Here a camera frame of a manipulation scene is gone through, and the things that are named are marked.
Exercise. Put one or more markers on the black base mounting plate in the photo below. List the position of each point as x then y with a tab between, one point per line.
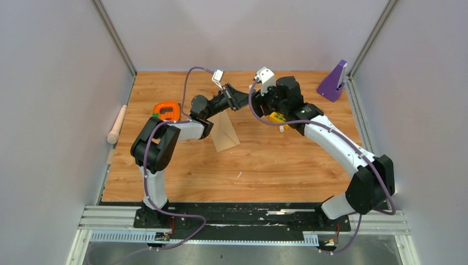
238	221

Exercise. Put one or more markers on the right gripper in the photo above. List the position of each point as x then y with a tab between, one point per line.
258	100

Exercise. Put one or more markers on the wooden rolling pin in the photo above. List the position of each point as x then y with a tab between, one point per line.
114	133

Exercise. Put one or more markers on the yellow toy window brick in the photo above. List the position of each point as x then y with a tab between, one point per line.
275	117

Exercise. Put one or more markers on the orange toy track loop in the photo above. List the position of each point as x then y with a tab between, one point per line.
167	111

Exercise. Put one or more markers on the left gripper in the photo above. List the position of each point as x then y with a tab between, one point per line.
238	100

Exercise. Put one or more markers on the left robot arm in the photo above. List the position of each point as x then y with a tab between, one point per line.
156	142

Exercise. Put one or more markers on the brown paper envelope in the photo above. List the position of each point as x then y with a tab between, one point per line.
223	133

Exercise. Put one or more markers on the purple plastic stand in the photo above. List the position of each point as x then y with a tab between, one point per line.
332	85

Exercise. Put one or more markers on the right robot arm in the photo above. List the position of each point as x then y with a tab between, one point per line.
371	178

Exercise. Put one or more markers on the slotted cable duct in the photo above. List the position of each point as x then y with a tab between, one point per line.
154	238

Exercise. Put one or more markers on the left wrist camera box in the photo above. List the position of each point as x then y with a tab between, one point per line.
217	77

